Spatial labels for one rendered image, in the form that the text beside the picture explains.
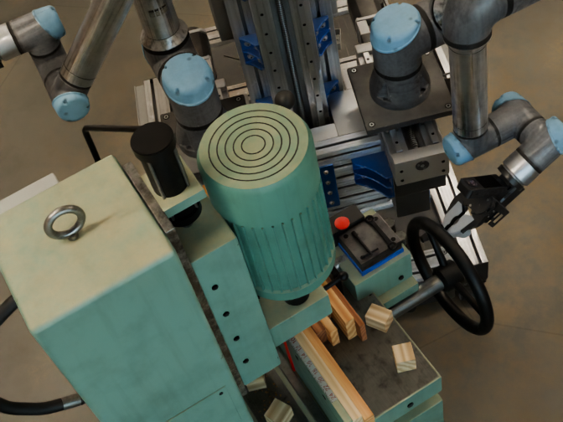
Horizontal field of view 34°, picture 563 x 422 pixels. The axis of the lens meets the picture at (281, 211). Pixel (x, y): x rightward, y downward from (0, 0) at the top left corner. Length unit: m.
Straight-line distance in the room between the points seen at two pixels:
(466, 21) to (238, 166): 0.64
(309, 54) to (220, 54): 1.20
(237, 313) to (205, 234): 0.19
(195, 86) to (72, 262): 0.92
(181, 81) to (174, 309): 0.90
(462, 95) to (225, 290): 0.74
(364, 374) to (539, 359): 1.10
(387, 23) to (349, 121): 0.34
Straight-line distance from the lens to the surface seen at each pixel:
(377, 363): 1.82
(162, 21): 2.19
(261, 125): 1.39
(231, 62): 3.38
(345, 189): 2.48
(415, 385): 1.80
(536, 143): 2.07
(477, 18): 1.81
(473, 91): 1.94
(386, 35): 2.16
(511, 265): 2.99
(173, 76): 2.17
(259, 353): 1.66
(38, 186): 1.46
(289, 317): 1.69
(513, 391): 2.79
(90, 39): 2.00
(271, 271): 1.49
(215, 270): 1.41
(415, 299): 1.97
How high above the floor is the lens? 2.53
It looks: 53 degrees down
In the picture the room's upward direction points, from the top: 15 degrees counter-clockwise
